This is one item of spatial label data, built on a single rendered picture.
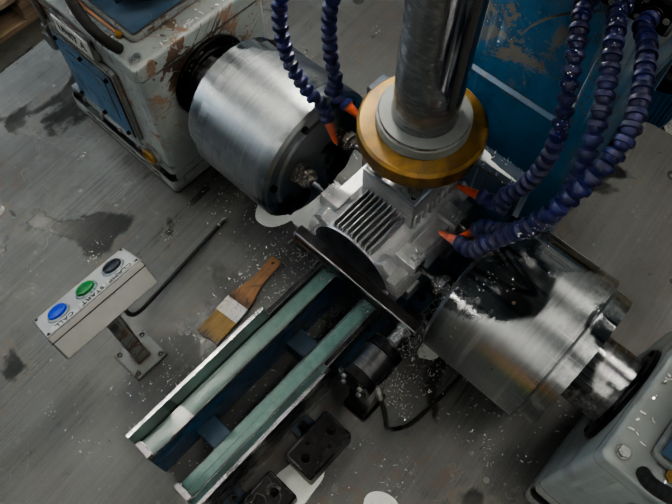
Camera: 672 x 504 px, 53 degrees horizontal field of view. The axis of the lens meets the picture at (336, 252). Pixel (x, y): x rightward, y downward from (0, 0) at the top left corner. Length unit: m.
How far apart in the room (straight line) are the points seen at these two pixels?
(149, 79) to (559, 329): 0.74
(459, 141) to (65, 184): 0.88
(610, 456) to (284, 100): 0.67
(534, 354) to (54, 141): 1.09
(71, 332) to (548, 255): 0.68
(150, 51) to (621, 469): 0.90
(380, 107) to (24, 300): 0.80
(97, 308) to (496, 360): 0.57
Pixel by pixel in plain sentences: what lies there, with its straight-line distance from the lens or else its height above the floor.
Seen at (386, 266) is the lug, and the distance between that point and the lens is 0.99.
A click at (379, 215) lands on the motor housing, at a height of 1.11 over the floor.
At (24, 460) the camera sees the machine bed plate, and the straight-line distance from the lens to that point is 1.30.
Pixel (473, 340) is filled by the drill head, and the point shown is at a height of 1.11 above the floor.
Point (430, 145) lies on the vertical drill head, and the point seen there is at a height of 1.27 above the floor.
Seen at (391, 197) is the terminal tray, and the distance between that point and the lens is 1.00.
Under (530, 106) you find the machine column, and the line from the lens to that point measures 1.07.
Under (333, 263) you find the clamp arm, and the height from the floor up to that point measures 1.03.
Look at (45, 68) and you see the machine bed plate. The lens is 1.71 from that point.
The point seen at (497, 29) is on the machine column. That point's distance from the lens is 1.04.
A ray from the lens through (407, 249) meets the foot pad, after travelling 1.02.
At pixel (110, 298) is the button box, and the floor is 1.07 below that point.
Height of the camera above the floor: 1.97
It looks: 63 degrees down
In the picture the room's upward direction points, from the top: 1 degrees clockwise
